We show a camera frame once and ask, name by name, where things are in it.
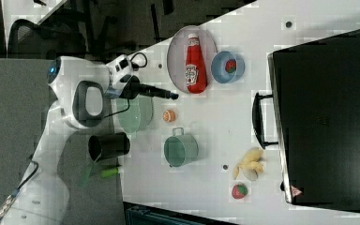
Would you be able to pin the red strawberry on table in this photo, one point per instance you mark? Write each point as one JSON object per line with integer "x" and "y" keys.
{"x": 239, "y": 191}

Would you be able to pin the black toaster oven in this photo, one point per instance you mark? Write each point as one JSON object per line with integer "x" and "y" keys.
{"x": 316, "y": 97}

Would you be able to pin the green metal mug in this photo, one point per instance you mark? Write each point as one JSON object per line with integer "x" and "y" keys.
{"x": 180, "y": 148}

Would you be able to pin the red plush ketchup bottle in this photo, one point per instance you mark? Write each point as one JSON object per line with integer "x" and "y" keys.
{"x": 195, "y": 73}

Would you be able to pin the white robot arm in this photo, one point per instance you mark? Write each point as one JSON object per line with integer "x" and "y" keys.
{"x": 80, "y": 87}

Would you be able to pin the black cylindrical cup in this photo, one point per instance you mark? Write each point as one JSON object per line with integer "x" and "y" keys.
{"x": 108, "y": 146}

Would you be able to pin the light green plate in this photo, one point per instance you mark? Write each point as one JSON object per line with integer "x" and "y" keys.
{"x": 136, "y": 114}

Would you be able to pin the peeled toy banana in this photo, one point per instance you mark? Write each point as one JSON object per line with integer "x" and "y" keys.
{"x": 250, "y": 165}

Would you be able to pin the red strawberry in bowl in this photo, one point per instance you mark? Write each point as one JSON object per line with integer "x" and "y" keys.
{"x": 230, "y": 66}

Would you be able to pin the grey round plate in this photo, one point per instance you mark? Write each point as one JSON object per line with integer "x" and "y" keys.
{"x": 177, "y": 55}

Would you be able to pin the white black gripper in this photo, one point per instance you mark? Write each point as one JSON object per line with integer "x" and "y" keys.
{"x": 121, "y": 79}

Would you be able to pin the black office chair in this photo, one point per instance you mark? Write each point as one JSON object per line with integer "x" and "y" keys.
{"x": 58, "y": 36}

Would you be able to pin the green handled tool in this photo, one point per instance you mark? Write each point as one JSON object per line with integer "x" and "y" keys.
{"x": 98, "y": 169}

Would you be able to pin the orange toy fruit slice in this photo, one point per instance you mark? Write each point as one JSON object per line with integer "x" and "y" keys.
{"x": 169, "y": 116}

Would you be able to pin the blue bowl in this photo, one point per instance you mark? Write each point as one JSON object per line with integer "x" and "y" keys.
{"x": 218, "y": 67}

